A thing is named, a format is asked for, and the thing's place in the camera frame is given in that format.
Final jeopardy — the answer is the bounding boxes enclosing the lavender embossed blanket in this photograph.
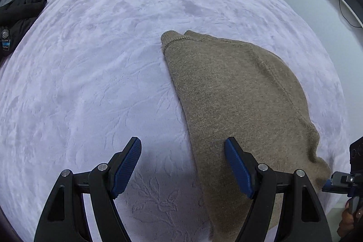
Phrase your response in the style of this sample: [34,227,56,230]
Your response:
[0,0,353,242]

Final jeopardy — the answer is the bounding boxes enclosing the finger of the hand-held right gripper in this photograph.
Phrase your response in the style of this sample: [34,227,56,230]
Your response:
[322,171,358,198]

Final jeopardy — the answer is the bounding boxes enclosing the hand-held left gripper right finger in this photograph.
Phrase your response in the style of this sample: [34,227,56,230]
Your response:
[225,137,332,242]

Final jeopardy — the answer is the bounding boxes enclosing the thin black cable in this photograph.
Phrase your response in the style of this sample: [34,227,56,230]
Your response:
[338,0,363,28]

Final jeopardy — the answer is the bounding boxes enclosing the beige knit sweater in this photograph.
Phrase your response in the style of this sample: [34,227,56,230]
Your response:
[160,30,332,242]

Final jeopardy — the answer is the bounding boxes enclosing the person's right hand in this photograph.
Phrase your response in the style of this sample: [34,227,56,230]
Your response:
[337,199,363,237]

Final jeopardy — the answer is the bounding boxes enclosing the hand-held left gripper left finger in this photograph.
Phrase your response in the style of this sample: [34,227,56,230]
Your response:
[34,136,142,242]

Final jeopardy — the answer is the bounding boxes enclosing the black jacket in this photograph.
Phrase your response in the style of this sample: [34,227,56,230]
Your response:
[0,0,47,60]

